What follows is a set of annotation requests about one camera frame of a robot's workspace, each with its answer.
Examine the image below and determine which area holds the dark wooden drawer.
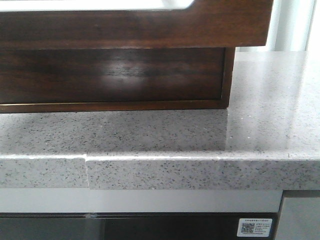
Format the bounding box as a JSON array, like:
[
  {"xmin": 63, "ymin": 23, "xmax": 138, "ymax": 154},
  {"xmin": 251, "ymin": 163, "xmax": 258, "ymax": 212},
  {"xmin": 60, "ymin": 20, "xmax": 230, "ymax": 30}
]
[
  {"xmin": 0, "ymin": 47, "xmax": 227, "ymax": 104},
  {"xmin": 0, "ymin": 0, "xmax": 273, "ymax": 50}
]

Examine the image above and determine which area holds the dark wooden drawer cabinet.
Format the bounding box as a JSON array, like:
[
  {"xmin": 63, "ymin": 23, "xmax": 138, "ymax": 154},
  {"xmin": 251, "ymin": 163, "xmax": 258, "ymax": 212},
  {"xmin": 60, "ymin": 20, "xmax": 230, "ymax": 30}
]
[{"xmin": 0, "ymin": 46, "xmax": 236, "ymax": 114}]

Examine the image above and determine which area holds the white QR code sticker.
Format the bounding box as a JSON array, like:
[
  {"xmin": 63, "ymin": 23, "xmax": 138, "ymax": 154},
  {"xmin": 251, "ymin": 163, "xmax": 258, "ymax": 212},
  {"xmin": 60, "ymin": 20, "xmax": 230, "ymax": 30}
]
[{"xmin": 237, "ymin": 218, "xmax": 273, "ymax": 238}]

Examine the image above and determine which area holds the grey cabinet door panel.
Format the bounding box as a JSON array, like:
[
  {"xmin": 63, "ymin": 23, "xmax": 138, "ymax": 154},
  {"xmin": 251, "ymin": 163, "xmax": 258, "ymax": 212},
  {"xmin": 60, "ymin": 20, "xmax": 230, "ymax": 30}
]
[{"xmin": 275, "ymin": 190, "xmax": 320, "ymax": 240}]

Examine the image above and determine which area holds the black glass appliance front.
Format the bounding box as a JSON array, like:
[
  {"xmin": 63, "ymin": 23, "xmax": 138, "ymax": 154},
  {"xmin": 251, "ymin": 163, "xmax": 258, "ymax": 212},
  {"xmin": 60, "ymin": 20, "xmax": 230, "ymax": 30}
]
[{"xmin": 0, "ymin": 212, "xmax": 278, "ymax": 240}]

